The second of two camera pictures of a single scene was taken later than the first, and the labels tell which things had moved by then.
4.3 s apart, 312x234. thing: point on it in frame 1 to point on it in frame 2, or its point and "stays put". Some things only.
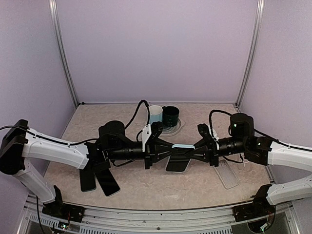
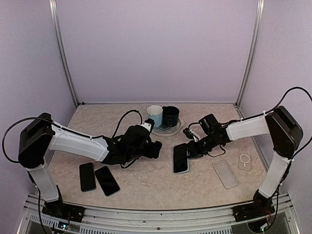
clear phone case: [226, 174] stays put
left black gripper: [150, 153] to [154, 149]
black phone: [87, 180] stays put
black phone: [107, 182] stays put
